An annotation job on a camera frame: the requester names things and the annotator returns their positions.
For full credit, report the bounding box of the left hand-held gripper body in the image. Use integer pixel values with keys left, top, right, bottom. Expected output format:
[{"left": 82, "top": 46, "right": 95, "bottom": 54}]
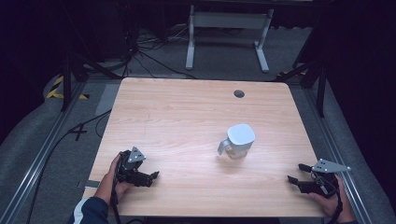
[{"left": 115, "top": 146, "right": 154, "bottom": 189}]

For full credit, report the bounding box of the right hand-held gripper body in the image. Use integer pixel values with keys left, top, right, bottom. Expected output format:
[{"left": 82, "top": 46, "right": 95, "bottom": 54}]
[{"left": 298, "top": 158, "right": 352, "bottom": 199}]

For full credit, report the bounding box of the clear water pitcher white lid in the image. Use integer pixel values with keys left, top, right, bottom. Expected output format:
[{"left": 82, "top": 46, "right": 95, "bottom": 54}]
[{"left": 217, "top": 123, "right": 257, "bottom": 161}]

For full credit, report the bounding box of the person's right hand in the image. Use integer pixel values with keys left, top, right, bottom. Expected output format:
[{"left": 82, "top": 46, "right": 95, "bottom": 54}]
[{"left": 307, "top": 175, "right": 357, "bottom": 224}]

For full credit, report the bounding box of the person's left hand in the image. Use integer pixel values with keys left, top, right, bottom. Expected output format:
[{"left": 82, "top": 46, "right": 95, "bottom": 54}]
[{"left": 93, "top": 153, "right": 133, "bottom": 204}]

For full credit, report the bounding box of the grey tape strip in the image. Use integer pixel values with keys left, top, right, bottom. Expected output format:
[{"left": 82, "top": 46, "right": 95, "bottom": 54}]
[{"left": 76, "top": 179, "right": 101, "bottom": 189}]

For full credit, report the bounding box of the black tape cross mark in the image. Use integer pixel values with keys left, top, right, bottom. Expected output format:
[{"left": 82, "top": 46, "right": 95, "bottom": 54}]
[{"left": 68, "top": 122, "right": 89, "bottom": 142}]

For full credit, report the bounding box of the grey floor plate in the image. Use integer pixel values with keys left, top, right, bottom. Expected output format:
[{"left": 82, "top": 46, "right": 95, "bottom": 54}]
[{"left": 94, "top": 83, "right": 121, "bottom": 117}]

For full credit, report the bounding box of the black metal stand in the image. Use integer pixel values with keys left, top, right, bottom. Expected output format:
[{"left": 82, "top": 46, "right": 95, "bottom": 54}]
[
  {"left": 59, "top": 50, "right": 123, "bottom": 113},
  {"left": 274, "top": 57, "right": 329, "bottom": 119}
]

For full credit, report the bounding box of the yellow black hazard tape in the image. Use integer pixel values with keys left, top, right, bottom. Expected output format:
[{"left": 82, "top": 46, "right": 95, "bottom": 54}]
[{"left": 46, "top": 75, "right": 91, "bottom": 101}]

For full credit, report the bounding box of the black curtain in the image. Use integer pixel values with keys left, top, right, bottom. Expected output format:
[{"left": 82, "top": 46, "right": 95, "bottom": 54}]
[
  {"left": 0, "top": 0, "right": 68, "bottom": 146},
  {"left": 311, "top": 0, "right": 396, "bottom": 216}
]

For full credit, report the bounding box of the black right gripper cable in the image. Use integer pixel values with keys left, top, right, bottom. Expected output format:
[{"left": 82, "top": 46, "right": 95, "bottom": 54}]
[{"left": 311, "top": 171, "right": 344, "bottom": 224}]

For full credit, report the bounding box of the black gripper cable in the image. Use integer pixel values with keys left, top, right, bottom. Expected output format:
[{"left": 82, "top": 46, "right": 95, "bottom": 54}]
[
  {"left": 311, "top": 171, "right": 344, "bottom": 224},
  {"left": 109, "top": 155, "right": 123, "bottom": 224}
]

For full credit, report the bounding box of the aluminium floor rail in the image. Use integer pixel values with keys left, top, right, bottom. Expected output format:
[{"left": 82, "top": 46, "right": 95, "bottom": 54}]
[
  {"left": 0, "top": 81, "right": 87, "bottom": 224},
  {"left": 302, "top": 88, "right": 375, "bottom": 224}
]

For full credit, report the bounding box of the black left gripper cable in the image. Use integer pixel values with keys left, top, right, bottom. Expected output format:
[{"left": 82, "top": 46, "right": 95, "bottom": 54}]
[{"left": 109, "top": 155, "right": 123, "bottom": 224}]

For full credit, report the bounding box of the long black floor cable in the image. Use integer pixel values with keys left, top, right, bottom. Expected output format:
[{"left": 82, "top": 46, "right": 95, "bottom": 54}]
[{"left": 25, "top": 108, "right": 113, "bottom": 224}]

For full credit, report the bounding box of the tangle of black cables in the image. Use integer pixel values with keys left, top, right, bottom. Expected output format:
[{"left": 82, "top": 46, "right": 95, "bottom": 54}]
[{"left": 122, "top": 6, "right": 199, "bottom": 80}]

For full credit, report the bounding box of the white metal desk frame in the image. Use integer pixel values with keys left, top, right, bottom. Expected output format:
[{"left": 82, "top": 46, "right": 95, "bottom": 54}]
[{"left": 185, "top": 4, "right": 276, "bottom": 75}]

